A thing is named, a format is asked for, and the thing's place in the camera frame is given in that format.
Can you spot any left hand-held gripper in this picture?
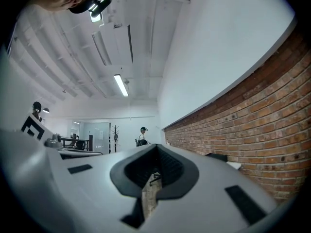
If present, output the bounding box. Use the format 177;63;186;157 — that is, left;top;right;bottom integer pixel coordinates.
0;114;81;233

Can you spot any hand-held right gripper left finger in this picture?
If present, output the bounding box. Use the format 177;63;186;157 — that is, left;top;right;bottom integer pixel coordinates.
47;143;159;233

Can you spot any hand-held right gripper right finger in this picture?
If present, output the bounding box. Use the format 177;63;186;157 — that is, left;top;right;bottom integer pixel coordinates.
140;143;278;233

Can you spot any dark green metal box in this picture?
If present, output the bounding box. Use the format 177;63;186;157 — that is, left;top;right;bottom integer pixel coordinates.
206;152;228;163

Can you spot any glass partition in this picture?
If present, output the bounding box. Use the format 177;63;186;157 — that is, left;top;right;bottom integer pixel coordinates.
70;120;111;155

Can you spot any black coat rack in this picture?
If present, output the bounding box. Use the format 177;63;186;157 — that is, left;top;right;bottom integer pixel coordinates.
110;124;121;154

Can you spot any fluorescent tube light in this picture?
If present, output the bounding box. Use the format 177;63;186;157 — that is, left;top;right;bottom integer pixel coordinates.
114;74;129;98

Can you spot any black metal frame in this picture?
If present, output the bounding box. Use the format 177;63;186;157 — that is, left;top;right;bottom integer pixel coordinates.
59;134;94;152

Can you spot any head-worn camera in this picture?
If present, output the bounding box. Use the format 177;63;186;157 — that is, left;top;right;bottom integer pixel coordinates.
87;0;113;23

